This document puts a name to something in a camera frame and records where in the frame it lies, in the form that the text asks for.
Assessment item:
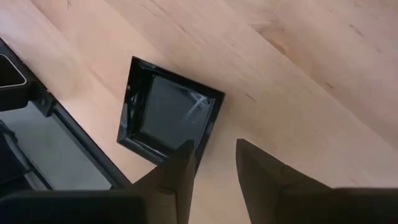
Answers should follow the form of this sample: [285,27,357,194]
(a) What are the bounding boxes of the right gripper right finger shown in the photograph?
[235,139,398,224]

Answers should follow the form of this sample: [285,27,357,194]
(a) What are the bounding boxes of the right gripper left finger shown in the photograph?
[0,139,196,224]

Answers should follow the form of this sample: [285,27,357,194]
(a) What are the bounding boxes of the black small square mini plate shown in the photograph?
[116,55,226,174]

